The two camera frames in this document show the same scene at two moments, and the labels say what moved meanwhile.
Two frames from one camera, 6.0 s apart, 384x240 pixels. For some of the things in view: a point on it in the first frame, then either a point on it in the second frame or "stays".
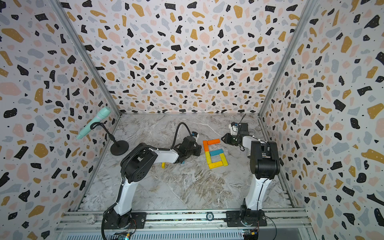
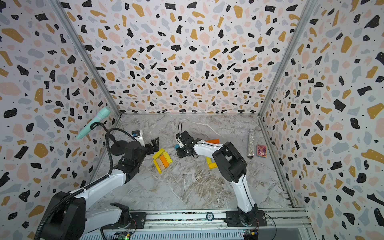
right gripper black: [228, 139] → [180, 153]
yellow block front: [216, 164] stays
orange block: [211, 142] stays
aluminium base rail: [277, 221] stays
